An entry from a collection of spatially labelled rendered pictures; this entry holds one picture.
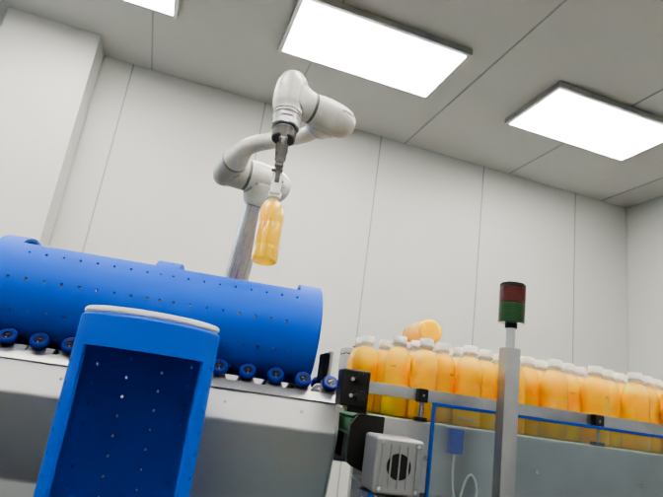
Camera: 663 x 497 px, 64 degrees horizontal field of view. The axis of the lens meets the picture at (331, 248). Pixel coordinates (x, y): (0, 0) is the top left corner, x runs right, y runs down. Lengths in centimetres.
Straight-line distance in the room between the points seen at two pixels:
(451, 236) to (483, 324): 90
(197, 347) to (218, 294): 38
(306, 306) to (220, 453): 43
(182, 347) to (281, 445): 49
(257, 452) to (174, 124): 372
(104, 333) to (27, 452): 53
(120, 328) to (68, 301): 44
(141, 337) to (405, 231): 418
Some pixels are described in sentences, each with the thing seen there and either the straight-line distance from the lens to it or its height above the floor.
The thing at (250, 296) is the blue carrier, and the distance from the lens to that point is 147.
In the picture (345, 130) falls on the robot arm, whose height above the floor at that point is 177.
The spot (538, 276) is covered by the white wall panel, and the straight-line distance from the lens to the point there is 580.
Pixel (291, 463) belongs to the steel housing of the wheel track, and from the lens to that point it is 149.
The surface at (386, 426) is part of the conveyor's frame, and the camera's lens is 141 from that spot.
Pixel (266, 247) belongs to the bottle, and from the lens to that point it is 149.
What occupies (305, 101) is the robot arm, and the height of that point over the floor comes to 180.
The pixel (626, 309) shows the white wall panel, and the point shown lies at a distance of 652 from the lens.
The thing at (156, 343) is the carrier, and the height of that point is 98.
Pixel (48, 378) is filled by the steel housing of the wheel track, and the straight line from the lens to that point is 151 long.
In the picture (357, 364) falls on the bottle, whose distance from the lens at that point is 161.
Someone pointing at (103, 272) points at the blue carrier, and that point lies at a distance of 151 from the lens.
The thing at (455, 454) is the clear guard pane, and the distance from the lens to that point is 143.
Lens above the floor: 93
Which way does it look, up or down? 15 degrees up
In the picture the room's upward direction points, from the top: 8 degrees clockwise
